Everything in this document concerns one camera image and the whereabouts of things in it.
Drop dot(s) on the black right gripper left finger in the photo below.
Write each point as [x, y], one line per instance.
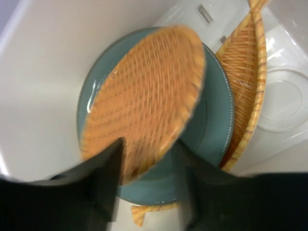
[79, 199]

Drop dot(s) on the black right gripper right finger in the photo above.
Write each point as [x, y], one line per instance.
[210, 199]

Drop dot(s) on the grey blue round plate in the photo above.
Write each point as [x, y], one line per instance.
[208, 134]

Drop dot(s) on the round orange woven plate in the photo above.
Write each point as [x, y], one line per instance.
[147, 99]

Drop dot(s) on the fish shaped woven plate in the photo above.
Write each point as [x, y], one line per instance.
[243, 58]

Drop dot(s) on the white plastic bin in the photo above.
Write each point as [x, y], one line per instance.
[48, 46]

